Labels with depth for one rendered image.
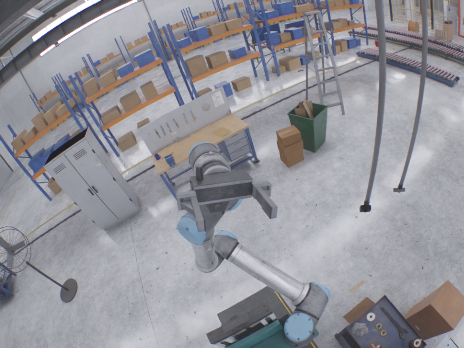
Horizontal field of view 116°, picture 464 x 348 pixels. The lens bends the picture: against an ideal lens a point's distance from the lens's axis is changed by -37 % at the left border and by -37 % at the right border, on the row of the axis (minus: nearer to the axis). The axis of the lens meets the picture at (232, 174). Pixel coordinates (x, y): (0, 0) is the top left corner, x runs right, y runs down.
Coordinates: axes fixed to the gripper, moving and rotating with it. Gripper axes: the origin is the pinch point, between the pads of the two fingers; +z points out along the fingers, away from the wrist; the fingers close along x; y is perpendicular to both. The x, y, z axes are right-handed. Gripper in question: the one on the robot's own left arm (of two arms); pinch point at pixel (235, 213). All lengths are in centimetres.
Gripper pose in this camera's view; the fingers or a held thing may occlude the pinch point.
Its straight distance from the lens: 41.8
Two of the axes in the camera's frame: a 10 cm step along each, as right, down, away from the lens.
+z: 3.0, 4.0, -8.7
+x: 9.6, -1.2, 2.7
